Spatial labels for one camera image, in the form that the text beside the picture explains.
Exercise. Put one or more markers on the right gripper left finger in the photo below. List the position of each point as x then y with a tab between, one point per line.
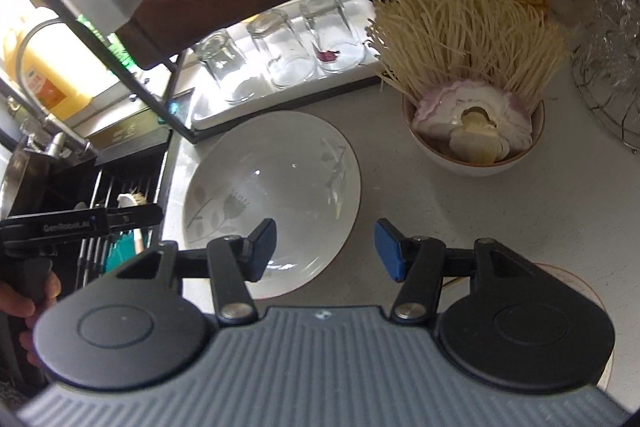
230	262

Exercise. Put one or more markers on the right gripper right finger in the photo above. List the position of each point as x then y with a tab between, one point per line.
420	264

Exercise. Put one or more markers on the cream plain plate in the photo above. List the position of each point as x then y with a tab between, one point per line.
522	330

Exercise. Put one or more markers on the white floral deep plate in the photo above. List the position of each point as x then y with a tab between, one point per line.
294	168

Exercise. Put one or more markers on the steel kitchen faucet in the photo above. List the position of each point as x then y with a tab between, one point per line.
39	73

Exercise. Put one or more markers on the person's left hand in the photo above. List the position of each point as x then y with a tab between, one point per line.
16	305

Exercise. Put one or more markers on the steel pot in sink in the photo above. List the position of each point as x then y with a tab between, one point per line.
16	185

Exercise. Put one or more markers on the white plastic spoon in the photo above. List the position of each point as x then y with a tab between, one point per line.
133	199

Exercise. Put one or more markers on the sink dish rack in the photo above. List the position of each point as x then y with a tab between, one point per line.
98	185

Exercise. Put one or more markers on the bowl with onion and noodles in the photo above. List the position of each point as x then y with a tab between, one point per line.
442	157

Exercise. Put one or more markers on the purple onion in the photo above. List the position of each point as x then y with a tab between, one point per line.
478	123

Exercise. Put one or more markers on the drinking glass left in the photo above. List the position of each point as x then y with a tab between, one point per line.
237	79

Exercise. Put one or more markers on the drinking glass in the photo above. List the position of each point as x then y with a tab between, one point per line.
333	38
237	79
286	60

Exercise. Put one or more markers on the orange detergent bottle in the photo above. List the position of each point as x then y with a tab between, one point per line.
83	65

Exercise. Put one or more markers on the drinking glass middle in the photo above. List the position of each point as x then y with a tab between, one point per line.
286	60

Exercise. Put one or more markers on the drinking glass right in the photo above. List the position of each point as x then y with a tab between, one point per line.
333	38

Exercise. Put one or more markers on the white drip tray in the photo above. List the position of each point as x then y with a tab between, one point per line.
208	109

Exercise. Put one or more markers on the dry noodle bundle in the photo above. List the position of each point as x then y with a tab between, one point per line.
423	44

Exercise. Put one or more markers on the black knife rack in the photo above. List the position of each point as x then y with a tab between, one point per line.
100	6

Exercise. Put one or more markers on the wire rack with glass cups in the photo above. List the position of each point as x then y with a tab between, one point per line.
605	68

